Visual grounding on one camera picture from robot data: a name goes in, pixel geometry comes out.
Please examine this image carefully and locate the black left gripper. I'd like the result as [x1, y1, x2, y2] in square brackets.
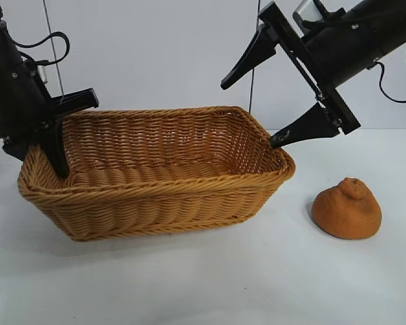
[0, 67, 99, 179]

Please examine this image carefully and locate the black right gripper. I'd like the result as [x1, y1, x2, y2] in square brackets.
[220, 1, 376, 150]

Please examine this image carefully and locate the woven wicker rectangular basket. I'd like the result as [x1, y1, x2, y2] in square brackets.
[18, 106, 297, 242]

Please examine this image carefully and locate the orange knobbed mandarin fruit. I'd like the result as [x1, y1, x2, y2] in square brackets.
[311, 177, 383, 240]

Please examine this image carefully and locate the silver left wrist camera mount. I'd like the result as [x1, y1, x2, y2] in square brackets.
[37, 63, 49, 85]

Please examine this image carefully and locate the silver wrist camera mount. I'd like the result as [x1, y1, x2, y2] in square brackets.
[37, 63, 49, 85]
[292, 0, 322, 23]

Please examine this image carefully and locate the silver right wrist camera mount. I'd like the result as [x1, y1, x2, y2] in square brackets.
[292, 0, 322, 23]

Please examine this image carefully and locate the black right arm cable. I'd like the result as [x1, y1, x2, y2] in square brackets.
[371, 33, 406, 103]

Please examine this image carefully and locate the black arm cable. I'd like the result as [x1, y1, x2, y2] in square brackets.
[15, 31, 71, 67]
[371, 33, 406, 103]

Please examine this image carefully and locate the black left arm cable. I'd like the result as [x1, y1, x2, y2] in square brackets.
[15, 31, 71, 67]

